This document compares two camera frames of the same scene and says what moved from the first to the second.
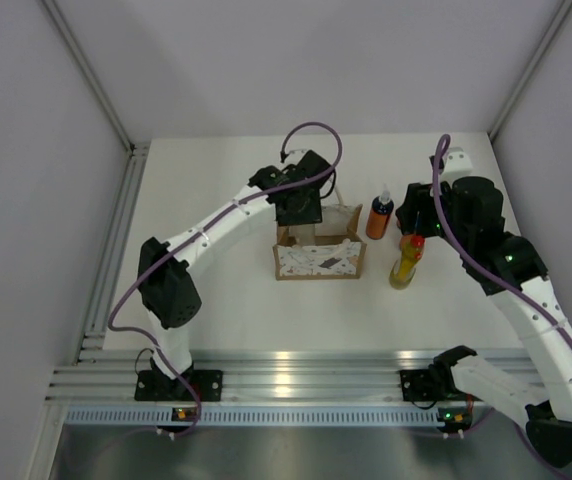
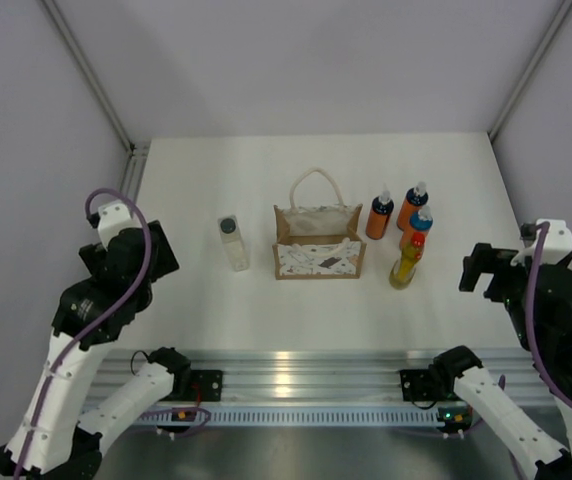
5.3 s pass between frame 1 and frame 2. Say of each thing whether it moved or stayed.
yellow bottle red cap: stayed
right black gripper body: moved
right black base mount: stayed
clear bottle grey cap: moved
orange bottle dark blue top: stayed
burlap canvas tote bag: stayed
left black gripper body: moved
